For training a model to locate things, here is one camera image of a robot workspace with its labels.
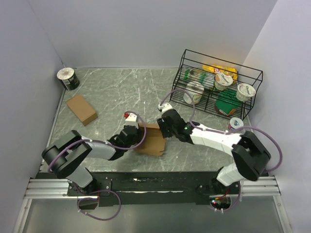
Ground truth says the brown cardboard box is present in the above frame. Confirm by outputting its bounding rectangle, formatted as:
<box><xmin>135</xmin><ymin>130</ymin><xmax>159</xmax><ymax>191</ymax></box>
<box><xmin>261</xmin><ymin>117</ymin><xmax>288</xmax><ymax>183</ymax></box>
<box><xmin>66</xmin><ymin>94</ymin><xmax>98</xmax><ymax>126</ymax></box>
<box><xmin>134</xmin><ymin>123</ymin><xmax>167</xmax><ymax>157</ymax></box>

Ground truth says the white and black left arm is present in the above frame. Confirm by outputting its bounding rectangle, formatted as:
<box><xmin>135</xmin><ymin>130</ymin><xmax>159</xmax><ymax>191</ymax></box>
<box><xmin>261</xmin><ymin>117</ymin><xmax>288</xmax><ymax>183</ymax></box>
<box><xmin>42</xmin><ymin>125</ymin><xmax>146</xmax><ymax>195</ymax></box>

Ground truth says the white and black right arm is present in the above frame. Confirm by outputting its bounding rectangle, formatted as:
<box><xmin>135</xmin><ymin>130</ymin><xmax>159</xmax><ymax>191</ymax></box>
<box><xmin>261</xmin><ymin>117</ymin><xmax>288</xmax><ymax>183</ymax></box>
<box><xmin>157</xmin><ymin>108</ymin><xmax>271</xmax><ymax>194</ymax></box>

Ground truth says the folded brown cardboard box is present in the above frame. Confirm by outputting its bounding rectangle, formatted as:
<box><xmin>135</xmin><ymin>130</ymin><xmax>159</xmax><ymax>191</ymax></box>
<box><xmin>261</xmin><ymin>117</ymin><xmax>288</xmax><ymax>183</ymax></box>
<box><xmin>66</xmin><ymin>94</ymin><xmax>98</xmax><ymax>126</ymax></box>

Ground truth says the white green cup lower shelf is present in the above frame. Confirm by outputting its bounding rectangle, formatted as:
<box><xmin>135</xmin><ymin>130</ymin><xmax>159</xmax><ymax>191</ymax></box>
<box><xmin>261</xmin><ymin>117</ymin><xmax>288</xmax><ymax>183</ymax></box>
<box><xmin>184</xmin><ymin>81</ymin><xmax>204</xmax><ymax>104</ymax></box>

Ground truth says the green white packet in rack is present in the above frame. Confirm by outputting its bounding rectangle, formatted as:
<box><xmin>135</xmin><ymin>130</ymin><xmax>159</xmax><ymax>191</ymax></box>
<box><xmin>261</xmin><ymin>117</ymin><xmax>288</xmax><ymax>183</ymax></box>
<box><xmin>183</xmin><ymin>69</ymin><xmax>215</xmax><ymax>89</ymax></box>

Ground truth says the green snack packet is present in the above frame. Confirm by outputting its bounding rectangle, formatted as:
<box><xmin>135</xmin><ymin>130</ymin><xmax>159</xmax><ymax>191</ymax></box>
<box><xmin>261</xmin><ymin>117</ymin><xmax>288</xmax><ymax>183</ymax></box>
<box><xmin>215</xmin><ymin>89</ymin><xmax>242</xmax><ymax>116</ymax></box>

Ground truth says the purple yogurt cup on table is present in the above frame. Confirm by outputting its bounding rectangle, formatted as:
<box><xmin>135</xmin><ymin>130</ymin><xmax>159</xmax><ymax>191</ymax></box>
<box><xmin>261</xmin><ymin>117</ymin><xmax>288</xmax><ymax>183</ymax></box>
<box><xmin>228</xmin><ymin>117</ymin><xmax>244</xmax><ymax>131</ymax></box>

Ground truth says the yogurt cup upper middle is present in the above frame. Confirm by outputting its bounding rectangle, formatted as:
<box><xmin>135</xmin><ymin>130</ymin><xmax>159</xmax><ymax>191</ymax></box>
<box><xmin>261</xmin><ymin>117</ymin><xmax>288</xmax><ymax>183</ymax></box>
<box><xmin>214</xmin><ymin>72</ymin><xmax>233</xmax><ymax>91</ymax></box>

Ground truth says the yellow snack bag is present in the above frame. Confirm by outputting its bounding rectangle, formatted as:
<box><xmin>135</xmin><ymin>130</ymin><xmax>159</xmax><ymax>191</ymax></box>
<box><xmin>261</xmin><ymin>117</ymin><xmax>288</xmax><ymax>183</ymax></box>
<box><xmin>202</xmin><ymin>65</ymin><xmax>238</xmax><ymax>81</ymax></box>

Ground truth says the yogurt cup upper right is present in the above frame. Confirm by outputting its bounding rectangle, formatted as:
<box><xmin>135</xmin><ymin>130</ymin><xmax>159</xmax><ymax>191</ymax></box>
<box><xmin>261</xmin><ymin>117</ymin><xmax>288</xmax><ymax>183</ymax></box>
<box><xmin>236</xmin><ymin>83</ymin><xmax>256</xmax><ymax>102</ymax></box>

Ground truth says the dark green noodle cup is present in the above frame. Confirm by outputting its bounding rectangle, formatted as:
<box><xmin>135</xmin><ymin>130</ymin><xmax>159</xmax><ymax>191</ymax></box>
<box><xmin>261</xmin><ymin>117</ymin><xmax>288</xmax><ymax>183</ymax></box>
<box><xmin>56</xmin><ymin>67</ymin><xmax>80</xmax><ymax>91</ymax></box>

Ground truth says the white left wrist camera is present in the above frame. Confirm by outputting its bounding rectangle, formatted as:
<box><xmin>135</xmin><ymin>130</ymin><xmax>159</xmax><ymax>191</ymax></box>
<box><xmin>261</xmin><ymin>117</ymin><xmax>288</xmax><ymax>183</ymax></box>
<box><xmin>124</xmin><ymin>112</ymin><xmax>138</xmax><ymax>125</ymax></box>

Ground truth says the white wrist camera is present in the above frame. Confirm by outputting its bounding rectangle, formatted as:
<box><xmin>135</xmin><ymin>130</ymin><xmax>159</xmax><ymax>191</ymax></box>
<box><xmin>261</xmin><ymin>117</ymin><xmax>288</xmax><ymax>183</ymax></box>
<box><xmin>124</xmin><ymin>112</ymin><xmax>138</xmax><ymax>125</ymax></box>
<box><xmin>157</xmin><ymin>102</ymin><xmax>173</xmax><ymax>113</ymax></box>

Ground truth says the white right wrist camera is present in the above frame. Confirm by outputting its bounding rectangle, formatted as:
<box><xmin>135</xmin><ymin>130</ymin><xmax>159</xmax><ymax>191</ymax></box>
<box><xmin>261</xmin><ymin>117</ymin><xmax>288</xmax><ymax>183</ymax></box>
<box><xmin>157</xmin><ymin>102</ymin><xmax>173</xmax><ymax>113</ymax></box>

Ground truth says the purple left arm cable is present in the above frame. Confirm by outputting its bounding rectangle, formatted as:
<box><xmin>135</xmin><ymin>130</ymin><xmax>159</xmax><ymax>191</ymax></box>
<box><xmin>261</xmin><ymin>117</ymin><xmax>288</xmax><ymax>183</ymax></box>
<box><xmin>47</xmin><ymin>113</ymin><xmax>147</xmax><ymax>221</ymax></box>

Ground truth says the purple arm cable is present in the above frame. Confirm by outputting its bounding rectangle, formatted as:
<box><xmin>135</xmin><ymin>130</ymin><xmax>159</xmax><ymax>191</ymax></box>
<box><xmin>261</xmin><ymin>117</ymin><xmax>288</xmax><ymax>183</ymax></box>
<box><xmin>159</xmin><ymin>88</ymin><xmax>284</xmax><ymax>214</ymax></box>
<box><xmin>47</xmin><ymin>113</ymin><xmax>147</xmax><ymax>221</ymax></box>

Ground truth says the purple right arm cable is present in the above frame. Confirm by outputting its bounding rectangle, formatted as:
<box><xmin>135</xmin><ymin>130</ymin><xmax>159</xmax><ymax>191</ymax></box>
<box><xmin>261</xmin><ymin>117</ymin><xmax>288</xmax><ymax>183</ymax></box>
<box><xmin>159</xmin><ymin>88</ymin><xmax>284</xmax><ymax>214</ymax></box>

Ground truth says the black wire rack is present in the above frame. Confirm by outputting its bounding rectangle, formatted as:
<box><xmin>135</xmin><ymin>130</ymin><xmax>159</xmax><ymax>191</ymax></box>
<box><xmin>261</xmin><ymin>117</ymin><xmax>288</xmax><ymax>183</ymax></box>
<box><xmin>170</xmin><ymin>49</ymin><xmax>263</xmax><ymax>120</ymax></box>

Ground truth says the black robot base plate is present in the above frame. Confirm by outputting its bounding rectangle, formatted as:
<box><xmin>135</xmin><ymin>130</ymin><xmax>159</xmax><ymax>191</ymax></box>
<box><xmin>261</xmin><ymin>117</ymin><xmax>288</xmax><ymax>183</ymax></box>
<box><xmin>36</xmin><ymin>171</ymin><xmax>243</xmax><ymax>207</ymax></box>

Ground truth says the aluminium frame rail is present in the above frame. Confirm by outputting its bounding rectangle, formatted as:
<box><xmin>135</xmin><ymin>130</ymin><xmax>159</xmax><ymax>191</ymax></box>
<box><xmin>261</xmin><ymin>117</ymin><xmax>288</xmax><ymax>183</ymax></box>
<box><xmin>24</xmin><ymin>177</ymin><xmax>281</xmax><ymax>199</ymax></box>

